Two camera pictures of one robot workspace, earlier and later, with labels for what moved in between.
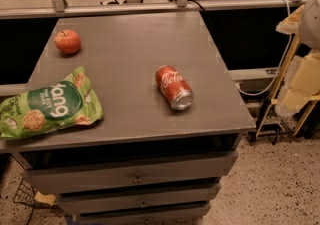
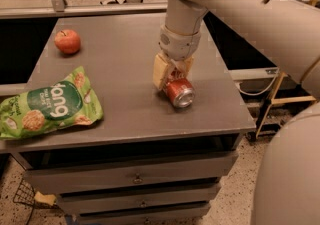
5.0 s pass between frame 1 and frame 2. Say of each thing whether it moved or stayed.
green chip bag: stayed
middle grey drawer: stayed
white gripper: moved
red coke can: stayed
